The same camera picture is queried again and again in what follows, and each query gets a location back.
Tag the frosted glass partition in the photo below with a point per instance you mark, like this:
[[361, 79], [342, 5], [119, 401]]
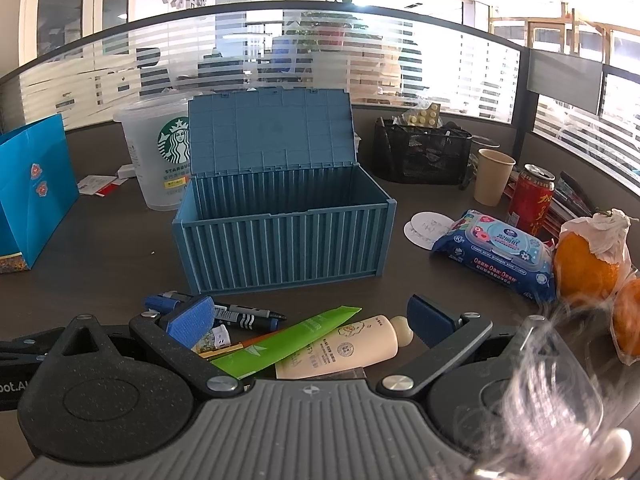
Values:
[[320, 60]]

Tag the glass door cabinet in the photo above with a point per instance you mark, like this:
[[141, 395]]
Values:
[[70, 5]]

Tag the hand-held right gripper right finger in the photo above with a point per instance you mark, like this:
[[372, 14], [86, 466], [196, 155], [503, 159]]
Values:
[[430, 322]]

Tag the small orange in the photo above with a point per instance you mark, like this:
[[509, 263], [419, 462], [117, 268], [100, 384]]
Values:
[[629, 320]]

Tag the cream lotion bottle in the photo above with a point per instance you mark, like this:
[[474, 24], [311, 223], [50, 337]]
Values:
[[345, 350]]

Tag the blue paper gift bag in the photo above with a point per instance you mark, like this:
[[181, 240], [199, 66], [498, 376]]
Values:
[[35, 195]]

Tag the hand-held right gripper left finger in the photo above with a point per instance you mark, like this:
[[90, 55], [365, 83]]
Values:
[[190, 322]]

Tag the beige paper cup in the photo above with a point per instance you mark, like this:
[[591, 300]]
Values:
[[492, 175]]

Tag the blue container-style storage box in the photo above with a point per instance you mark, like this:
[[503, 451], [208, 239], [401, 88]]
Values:
[[280, 250]]

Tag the grey partition panel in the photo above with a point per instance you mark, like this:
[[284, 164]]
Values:
[[565, 80]]

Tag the pill blister pack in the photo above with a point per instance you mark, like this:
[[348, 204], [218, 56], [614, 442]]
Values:
[[425, 116]]

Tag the white red card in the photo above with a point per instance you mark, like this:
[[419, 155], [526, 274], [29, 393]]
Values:
[[100, 185]]

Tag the black mesh desk organizer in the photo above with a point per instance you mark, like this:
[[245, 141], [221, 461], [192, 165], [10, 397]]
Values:
[[425, 160]]

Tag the green squeeze tube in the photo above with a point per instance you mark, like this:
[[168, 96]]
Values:
[[290, 342]]

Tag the white tissue on large orange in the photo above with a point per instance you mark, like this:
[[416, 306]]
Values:
[[607, 235]]

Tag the small printed carton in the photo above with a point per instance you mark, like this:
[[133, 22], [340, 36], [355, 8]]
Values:
[[216, 341]]

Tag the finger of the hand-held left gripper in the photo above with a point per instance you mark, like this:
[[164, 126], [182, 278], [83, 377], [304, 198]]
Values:
[[25, 347]]

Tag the red drink can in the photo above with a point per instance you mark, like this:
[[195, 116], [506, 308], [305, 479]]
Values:
[[530, 200]]

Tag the blue wet wipes pack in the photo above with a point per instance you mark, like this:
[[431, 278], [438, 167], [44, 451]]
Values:
[[490, 255]]

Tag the large orange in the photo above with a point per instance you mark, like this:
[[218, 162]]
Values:
[[580, 270]]

